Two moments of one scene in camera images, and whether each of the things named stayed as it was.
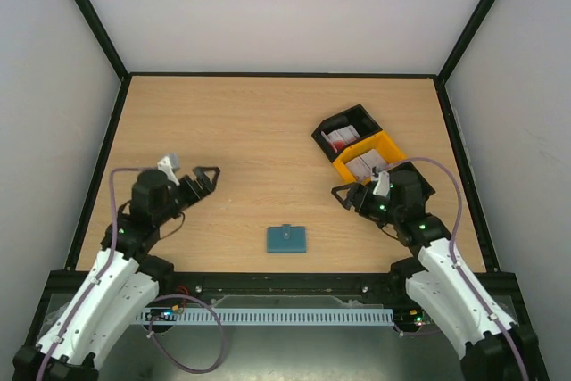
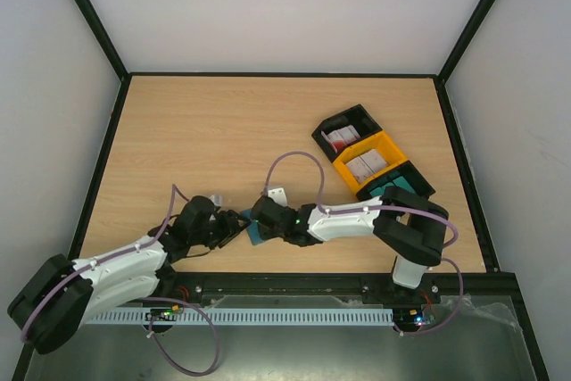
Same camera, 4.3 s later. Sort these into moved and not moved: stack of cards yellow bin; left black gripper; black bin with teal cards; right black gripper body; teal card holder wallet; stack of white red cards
Moved: right black gripper body; teal card holder wallet; left black gripper
Not moved: stack of cards yellow bin; black bin with teal cards; stack of white red cards
